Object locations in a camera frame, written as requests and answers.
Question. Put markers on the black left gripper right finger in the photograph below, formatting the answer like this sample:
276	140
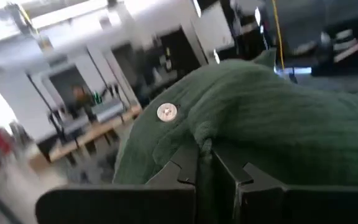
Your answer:
291	205

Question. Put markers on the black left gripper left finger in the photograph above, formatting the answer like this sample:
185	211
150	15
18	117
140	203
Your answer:
120	205

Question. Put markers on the dark green garment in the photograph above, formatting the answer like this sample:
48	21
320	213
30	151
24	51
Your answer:
259	109

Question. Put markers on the wooden background table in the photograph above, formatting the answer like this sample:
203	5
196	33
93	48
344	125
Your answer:
98	130

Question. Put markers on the person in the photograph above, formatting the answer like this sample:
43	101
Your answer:
80	99

